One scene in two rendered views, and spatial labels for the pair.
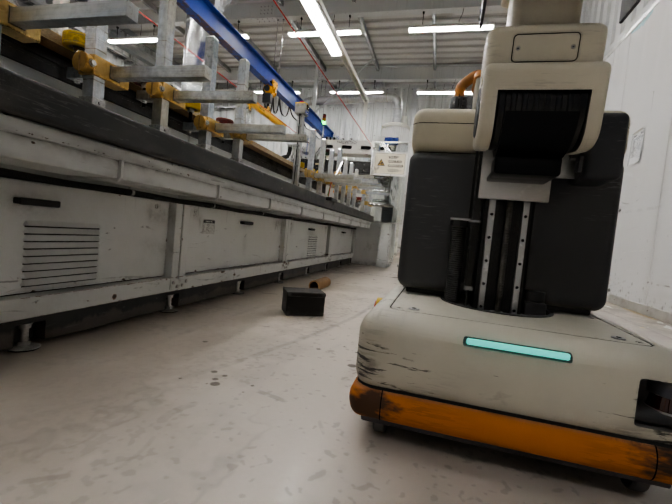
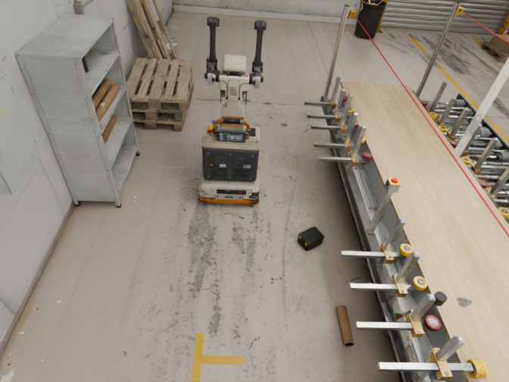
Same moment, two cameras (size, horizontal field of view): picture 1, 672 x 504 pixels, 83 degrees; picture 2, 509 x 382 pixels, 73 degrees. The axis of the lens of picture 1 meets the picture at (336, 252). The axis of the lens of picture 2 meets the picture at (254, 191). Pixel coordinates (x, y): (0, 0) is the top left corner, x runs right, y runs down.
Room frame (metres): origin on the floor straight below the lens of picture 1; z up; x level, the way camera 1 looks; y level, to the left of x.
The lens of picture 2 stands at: (3.82, -1.13, 2.65)
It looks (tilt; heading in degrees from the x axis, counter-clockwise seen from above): 43 degrees down; 160
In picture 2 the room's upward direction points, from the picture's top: 6 degrees clockwise
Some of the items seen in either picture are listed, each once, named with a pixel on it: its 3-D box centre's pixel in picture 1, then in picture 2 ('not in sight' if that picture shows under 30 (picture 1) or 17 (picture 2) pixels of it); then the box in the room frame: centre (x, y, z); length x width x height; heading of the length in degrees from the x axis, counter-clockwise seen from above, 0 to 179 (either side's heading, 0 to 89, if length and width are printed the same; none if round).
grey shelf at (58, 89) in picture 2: not in sight; (93, 117); (0.65, -1.71, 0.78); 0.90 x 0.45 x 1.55; 165
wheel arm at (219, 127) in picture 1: (233, 128); (336, 145); (1.52, 0.45, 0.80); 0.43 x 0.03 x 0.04; 75
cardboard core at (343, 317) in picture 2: (320, 283); (345, 325); (2.84, 0.09, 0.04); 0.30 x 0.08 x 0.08; 165
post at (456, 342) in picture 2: (337, 175); (437, 359); (3.44, 0.05, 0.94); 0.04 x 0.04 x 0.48; 75
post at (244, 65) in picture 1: (240, 113); (355, 149); (1.75, 0.49, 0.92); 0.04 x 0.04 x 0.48; 75
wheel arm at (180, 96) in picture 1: (194, 97); (332, 128); (1.28, 0.51, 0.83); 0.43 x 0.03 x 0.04; 75
